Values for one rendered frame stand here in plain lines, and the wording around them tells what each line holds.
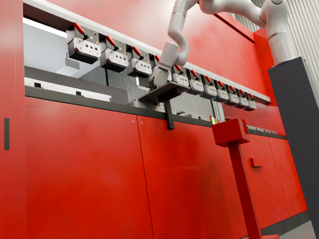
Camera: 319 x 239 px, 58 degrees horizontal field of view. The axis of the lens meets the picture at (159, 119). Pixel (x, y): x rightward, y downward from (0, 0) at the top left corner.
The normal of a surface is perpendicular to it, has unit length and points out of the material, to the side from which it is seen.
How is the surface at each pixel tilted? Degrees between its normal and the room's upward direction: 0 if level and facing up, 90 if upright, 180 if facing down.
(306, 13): 90
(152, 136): 90
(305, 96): 90
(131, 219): 90
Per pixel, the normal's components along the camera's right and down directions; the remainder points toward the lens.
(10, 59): 0.73, -0.30
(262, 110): -0.67, -0.11
